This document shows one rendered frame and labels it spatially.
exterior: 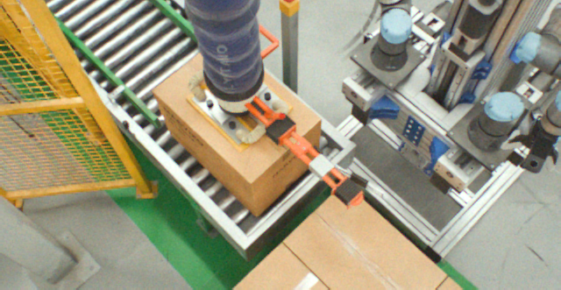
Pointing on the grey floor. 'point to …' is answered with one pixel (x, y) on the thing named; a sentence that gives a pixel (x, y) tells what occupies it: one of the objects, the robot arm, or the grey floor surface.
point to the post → (289, 17)
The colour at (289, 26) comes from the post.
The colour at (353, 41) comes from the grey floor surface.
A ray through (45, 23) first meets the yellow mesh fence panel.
